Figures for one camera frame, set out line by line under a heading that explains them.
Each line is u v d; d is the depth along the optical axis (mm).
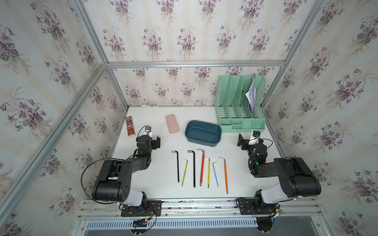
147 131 789
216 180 830
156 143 857
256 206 679
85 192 390
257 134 762
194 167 872
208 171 863
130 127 1047
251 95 908
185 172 859
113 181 441
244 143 818
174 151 933
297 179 446
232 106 1215
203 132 1023
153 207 731
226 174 847
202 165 882
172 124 1082
